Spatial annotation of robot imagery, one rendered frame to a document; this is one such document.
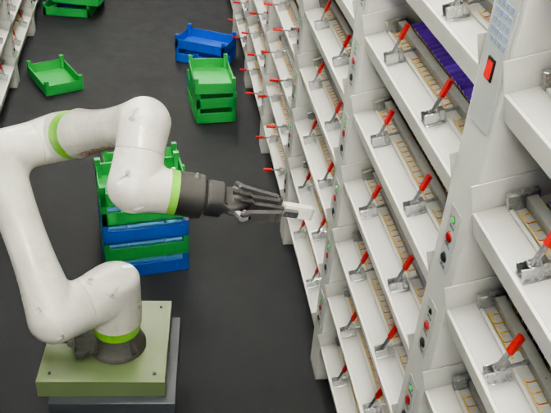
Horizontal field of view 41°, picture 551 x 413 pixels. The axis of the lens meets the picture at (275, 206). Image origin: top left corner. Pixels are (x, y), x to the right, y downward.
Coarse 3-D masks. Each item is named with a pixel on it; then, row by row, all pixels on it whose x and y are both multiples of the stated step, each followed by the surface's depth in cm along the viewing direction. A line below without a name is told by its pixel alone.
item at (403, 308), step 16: (368, 160) 189; (352, 176) 192; (368, 176) 190; (352, 192) 188; (352, 208) 187; (384, 208) 180; (368, 224) 177; (368, 240) 172; (384, 240) 171; (384, 256) 167; (400, 256) 166; (384, 272) 163; (384, 288) 160; (416, 288) 157; (400, 304) 154; (416, 304) 153; (400, 320) 151; (416, 320) 150; (400, 336) 152
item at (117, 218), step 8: (96, 184) 265; (104, 208) 250; (104, 216) 252; (112, 216) 253; (120, 216) 254; (128, 216) 255; (136, 216) 256; (144, 216) 257; (152, 216) 258; (160, 216) 259; (168, 216) 260; (176, 216) 261; (104, 224) 254; (112, 224) 255; (120, 224) 256
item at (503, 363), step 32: (448, 288) 122; (480, 288) 123; (448, 320) 125; (480, 320) 121; (512, 320) 117; (480, 352) 116; (512, 352) 108; (480, 384) 112; (512, 384) 110; (544, 384) 106
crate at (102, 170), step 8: (176, 152) 267; (96, 160) 259; (168, 160) 270; (176, 160) 269; (96, 168) 261; (104, 168) 264; (168, 168) 272; (176, 168) 271; (96, 176) 258; (104, 176) 265; (104, 184) 261; (104, 192) 247; (104, 200) 248
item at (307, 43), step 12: (300, 0) 244; (300, 12) 244; (300, 36) 245; (300, 48) 246; (312, 48) 246; (300, 84) 253; (300, 96) 255; (300, 144) 266; (288, 156) 275; (288, 168) 276; (288, 180) 276; (288, 192) 278; (288, 228) 288; (288, 240) 291
